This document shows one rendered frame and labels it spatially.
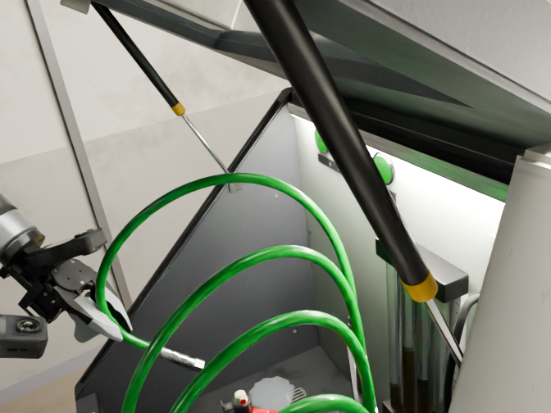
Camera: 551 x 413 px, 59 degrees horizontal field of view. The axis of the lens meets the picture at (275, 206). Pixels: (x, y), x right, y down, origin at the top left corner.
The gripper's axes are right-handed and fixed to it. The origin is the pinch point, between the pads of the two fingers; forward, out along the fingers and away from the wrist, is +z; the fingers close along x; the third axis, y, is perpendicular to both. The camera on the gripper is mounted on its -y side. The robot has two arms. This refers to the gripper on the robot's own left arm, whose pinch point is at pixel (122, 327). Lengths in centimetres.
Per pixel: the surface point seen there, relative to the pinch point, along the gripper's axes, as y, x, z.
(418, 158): -47.8, 1.1, 12.9
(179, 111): -25.1, -19.3, -19.1
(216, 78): -1, -173, -59
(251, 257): -28.6, 12.0, 6.3
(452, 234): -43.8, -0.8, 22.9
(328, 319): -30.6, 14.7, 16.4
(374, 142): -44.9, -6.2, 8.3
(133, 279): 99, -148, -23
